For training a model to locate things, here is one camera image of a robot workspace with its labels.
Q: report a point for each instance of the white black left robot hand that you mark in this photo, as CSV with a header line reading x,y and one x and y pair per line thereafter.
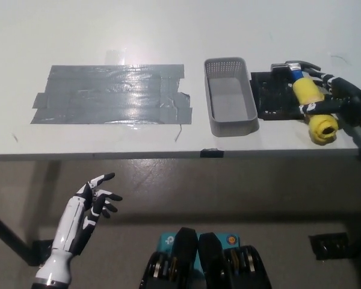
x,y
75,222

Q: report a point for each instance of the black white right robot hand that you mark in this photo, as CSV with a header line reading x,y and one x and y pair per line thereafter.
x,y
349,102

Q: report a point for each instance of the black robot body blocks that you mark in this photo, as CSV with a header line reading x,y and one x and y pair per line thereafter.
x,y
210,265

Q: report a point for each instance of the black table leg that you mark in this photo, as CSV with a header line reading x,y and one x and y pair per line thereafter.
x,y
9,238

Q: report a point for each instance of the black tape pad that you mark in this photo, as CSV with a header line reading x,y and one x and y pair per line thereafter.
x,y
273,99

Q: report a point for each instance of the teal router box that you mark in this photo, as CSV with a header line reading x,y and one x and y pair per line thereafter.
x,y
166,241

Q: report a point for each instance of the grey plastic basket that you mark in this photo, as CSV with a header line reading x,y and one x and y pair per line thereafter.
x,y
228,122

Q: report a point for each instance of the grey duct tape patch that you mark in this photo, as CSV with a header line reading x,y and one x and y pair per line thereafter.
x,y
108,96

